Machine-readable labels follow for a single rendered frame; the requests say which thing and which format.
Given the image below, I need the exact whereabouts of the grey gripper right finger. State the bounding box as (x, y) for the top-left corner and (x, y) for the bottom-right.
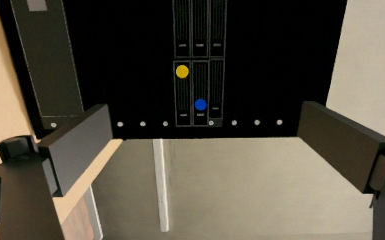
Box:
(297, 101), (385, 240)

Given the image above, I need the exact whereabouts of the black server rack frame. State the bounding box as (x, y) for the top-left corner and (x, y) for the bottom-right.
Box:
(0, 0), (348, 140)

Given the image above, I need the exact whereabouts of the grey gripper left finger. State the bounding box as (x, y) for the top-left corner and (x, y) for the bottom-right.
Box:
(0, 104), (113, 240)

